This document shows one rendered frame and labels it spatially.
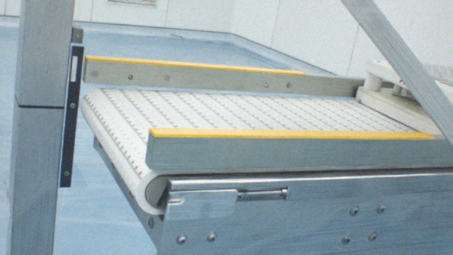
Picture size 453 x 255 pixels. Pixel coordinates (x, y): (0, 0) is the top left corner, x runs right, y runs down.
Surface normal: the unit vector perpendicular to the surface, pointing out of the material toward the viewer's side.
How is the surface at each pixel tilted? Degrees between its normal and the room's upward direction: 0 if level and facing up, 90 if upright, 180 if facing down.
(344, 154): 90
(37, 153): 90
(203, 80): 90
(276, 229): 90
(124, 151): 57
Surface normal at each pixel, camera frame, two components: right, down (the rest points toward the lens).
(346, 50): -0.83, 0.02
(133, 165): -0.65, -0.53
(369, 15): -0.13, 0.22
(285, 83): 0.42, 0.34
